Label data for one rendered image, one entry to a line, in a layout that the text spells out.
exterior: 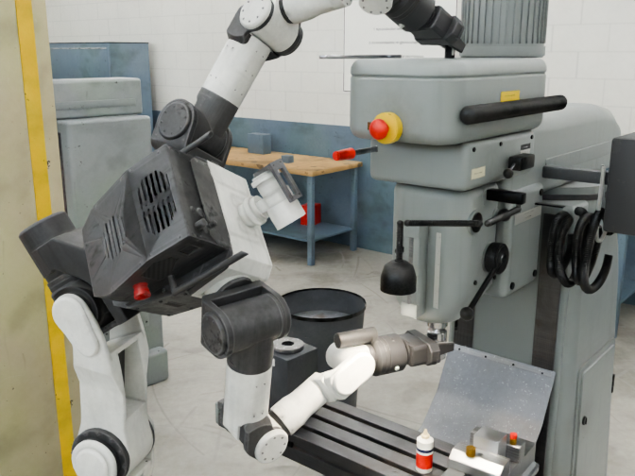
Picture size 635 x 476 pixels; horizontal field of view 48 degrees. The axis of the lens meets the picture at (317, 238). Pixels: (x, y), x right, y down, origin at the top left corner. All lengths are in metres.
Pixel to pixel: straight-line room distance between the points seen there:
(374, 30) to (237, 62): 5.33
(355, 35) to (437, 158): 5.52
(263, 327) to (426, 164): 0.48
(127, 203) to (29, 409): 1.83
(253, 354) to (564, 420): 1.04
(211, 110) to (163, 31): 7.40
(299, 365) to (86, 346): 0.63
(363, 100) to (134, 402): 0.87
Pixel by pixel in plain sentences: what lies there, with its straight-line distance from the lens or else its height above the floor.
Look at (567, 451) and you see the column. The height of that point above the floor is 0.83.
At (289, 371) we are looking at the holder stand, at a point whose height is 1.07.
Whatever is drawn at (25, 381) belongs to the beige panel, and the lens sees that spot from 3.06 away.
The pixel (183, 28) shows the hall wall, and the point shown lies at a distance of 8.64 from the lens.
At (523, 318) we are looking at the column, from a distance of 2.03.
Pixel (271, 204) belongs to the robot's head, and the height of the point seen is 1.61.
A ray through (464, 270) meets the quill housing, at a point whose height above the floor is 1.45.
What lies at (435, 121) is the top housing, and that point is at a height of 1.78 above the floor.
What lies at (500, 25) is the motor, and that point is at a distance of 1.72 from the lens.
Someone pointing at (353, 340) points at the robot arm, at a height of 1.29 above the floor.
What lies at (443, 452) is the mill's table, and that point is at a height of 0.91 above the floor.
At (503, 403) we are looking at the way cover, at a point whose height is 0.96.
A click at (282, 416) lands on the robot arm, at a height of 1.16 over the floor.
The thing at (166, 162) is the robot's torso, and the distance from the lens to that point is 1.34.
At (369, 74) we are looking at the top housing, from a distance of 1.44.
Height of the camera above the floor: 1.90
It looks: 15 degrees down
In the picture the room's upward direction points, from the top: straight up
